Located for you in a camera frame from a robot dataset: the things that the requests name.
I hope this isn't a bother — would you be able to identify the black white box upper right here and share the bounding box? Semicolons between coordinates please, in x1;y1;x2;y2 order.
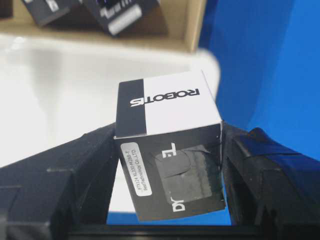
82;0;160;36

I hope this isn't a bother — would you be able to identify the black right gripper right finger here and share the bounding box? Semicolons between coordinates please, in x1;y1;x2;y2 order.
221;122;320;240

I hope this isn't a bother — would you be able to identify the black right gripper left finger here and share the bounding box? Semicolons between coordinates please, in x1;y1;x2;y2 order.
0;124;118;240

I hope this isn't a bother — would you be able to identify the large brown cardboard box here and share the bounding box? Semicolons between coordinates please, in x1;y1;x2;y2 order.
0;0;207;53

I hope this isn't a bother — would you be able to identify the black white Robotis box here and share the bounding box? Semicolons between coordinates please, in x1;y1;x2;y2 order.
114;70;226;222

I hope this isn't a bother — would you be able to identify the white tray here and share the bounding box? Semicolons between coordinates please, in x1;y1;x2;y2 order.
0;36;220;212

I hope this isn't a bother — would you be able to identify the black white box upper left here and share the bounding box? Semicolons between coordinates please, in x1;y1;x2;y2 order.
22;0;83;27

